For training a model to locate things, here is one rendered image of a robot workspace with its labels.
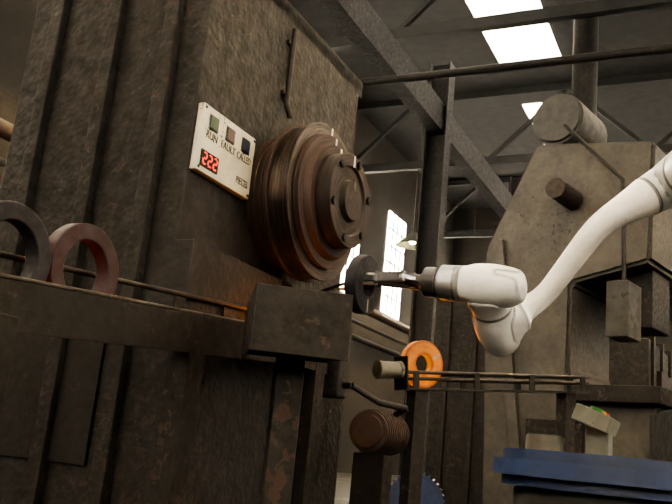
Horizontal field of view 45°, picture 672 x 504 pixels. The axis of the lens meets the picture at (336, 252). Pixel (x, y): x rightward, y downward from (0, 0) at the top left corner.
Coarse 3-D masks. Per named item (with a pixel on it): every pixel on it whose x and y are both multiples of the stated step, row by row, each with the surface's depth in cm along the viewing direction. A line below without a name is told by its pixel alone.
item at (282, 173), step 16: (304, 128) 233; (320, 128) 242; (288, 144) 231; (304, 144) 232; (288, 160) 225; (272, 176) 227; (288, 176) 224; (272, 192) 226; (288, 192) 224; (272, 208) 226; (288, 208) 223; (272, 224) 227; (288, 224) 224; (288, 240) 227; (288, 256) 231; (304, 256) 231; (304, 272) 237; (320, 272) 240; (336, 272) 250
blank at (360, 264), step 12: (360, 264) 207; (372, 264) 213; (348, 276) 206; (360, 276) 207; (348, 288) 206; (360, 288) 207; (372, 288) 214; (360, 300) 207; (372, 300) 214; (360, 312) 209
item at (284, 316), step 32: (256, 288) 168; (288, 288) 169; (256, 320) 166; (288, 320) 168; (320, 320) 169; (256, 352) 187; (288, 352) 166; (320, 352) 167; (288, 384) 177; (288, 416) 176; (288, 448) 174; (288, 480) 173
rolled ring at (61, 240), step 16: (80, 224) 155; (64, 240) 151; (80, 240) 155; (96, 240) 158; (64, 256) 151; (96, 256) 162; (112, 256) 162; (96, 272) 162; (112, 272) 162; (96, 288) 161; (112, 288) 162
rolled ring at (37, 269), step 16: (0, 208) 138; (16, 208) 141; (16, 224) 143; (32, 224) 144; (32, 240) 145; (48, 240) 147; (32, 256) 146; (48, 256) 147; (32, 272) 144; (48, 272) 147
